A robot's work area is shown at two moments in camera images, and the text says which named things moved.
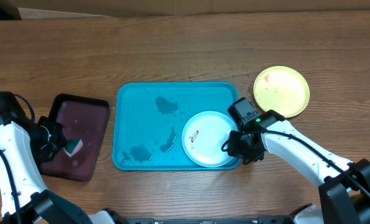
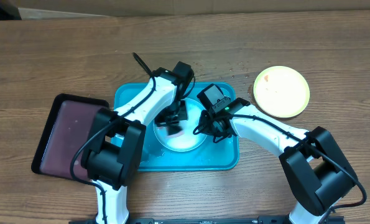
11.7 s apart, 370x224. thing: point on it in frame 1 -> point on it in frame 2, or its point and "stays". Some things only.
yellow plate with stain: (282, 89) stays
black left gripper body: (46, 138) -> (171, 114)
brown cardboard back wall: (50, 9) stays
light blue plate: (203, 136) -> (188, 140)
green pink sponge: (72, 145) -> (175, 130)
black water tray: (83, 118) stays
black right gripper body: (242, 149) -> (212, 129)
